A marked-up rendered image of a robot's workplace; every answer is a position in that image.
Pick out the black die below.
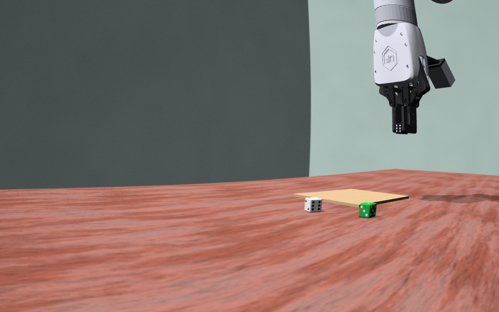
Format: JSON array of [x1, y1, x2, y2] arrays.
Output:
[[395, 123, 408, 134]]

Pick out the tan square mat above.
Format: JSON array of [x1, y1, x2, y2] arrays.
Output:
[[293, 189, 409, 208]]

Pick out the white die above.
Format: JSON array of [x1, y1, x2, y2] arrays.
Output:
[[305, 197, 322, 213]]

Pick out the green die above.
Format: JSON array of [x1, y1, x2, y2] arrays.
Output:
[[359, 202, 377, 218]]

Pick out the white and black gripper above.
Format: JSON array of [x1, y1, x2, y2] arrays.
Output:
[[373, 20, 430, 133]]

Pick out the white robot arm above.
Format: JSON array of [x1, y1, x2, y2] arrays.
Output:
[[373, 0, 455, 89]]

